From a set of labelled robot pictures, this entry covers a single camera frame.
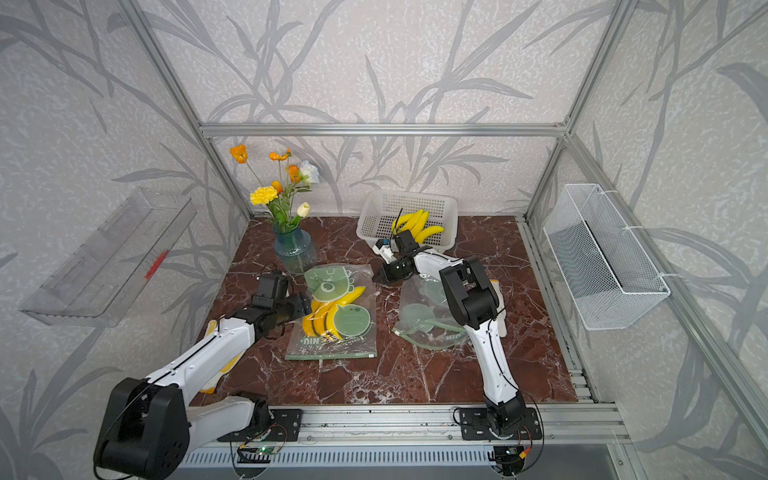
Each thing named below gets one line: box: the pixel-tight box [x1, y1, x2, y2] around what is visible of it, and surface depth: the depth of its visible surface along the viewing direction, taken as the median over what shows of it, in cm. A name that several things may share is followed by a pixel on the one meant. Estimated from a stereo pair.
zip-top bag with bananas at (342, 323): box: [285, 263, 378, 360], surface depth 92 cm
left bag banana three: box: [302, 309, 322, 337], surface depth 90 cm
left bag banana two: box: [326, 305, 343, 340], surface depth 91 cm
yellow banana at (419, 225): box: [410, 211, 429, 240], surface depth 118 cm
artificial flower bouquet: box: [230, 144, 319, 232], surface depth 93 cm
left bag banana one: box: [312, 287, 366, 319], surface depth 93 cm
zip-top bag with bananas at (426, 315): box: [392, 274, 468, 350], surface depth 91 cm
